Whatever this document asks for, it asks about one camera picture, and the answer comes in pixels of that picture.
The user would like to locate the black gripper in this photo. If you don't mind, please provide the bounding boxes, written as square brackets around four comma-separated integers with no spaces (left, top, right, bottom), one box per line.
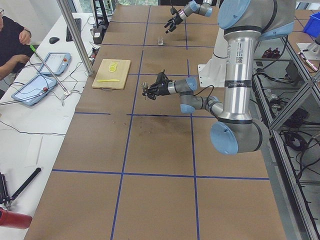
[164,7,187,34]
[142,70,173,100]

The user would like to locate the steel jigger measuring cup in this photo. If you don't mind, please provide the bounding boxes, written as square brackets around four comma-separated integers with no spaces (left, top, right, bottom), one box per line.
[141,82,149,99]

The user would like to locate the clear glass cup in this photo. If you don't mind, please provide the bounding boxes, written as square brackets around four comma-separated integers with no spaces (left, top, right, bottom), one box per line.
[157,36,164,46]

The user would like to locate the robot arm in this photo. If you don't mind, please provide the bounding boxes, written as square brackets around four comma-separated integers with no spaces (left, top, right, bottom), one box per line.
[164,0,213,34]
[142,0,296,155]

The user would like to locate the bamboo cutting board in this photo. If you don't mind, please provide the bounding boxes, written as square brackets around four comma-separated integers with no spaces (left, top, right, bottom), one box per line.
[92,58,131,90]

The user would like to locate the yellow plastic knife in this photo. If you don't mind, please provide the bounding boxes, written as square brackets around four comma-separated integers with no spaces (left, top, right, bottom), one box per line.
[96,78,120,83]

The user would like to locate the black keyboard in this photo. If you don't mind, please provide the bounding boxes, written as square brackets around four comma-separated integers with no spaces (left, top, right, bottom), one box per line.
[65,17,83,43]

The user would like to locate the far teach pendant tablet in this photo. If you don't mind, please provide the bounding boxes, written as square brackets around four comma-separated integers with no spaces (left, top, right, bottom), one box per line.
[44,52,71,76]

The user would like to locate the teach pendant tablet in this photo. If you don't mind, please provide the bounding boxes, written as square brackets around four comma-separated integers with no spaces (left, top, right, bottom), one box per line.
[11,74,58,107]
[44,52,71,76]

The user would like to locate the black computer mouse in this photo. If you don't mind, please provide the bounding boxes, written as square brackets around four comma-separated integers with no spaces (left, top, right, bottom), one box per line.
[49,36,60,45]

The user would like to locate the near teach pendant tablet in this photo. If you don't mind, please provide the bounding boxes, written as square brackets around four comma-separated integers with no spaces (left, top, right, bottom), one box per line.
[11,74,58,107]

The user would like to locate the white foam strip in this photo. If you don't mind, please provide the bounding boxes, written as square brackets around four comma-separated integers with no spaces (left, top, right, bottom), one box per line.
[24,135,43,167]

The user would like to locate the blue plastic bin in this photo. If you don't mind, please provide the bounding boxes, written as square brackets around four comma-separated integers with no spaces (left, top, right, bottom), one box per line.
[303,12,320,38]

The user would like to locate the person in black shirt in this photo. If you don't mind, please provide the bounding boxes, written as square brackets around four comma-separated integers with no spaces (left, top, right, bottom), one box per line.
[0,8,34,80]

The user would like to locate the red cylinder object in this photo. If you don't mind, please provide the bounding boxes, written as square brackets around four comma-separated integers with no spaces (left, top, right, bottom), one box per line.
[0,207,33,230]

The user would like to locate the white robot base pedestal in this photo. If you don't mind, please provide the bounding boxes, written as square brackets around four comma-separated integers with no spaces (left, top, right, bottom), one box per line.
[198,28,228,88]

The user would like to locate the aluminium frame post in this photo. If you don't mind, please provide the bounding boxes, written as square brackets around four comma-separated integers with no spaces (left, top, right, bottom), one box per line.
[56,0,94,76]

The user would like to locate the green handled reacher grabber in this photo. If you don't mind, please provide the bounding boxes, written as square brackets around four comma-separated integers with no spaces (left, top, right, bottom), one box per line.
[29,44,79,96]

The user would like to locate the black tripod handle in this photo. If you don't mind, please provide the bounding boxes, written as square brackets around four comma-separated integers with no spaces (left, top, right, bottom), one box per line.
[0,167,42,209]

